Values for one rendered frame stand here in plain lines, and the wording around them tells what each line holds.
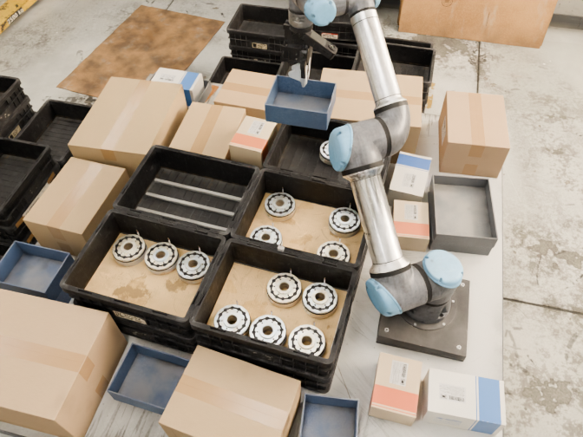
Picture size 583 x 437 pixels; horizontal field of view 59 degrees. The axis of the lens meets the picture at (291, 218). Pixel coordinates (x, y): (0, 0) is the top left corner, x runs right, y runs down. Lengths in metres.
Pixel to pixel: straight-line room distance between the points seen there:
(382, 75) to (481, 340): 0.85
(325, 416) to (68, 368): 0.70
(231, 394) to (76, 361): 0.41
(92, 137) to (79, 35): 2.43
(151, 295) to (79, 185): 0.52
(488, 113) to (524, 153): 1.23
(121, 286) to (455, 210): 1.14
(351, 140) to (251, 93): 0.85
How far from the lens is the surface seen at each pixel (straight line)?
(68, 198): 1.90
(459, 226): 1.87
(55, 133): 2.95
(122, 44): 4.17
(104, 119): 2.09
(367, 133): 1.39
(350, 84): 2.11
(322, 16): 1.47
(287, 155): 1.91
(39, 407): 1.49
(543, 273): 2.83
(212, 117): 2.05
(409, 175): 1.93
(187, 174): 1.89
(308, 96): 1.76
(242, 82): 2.19
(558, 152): 3.44
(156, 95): 2.13
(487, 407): 1.54
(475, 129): 2.06
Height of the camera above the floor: 2.18
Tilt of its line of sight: 52 degrees down
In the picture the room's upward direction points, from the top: 2 degrees counter-clockwise
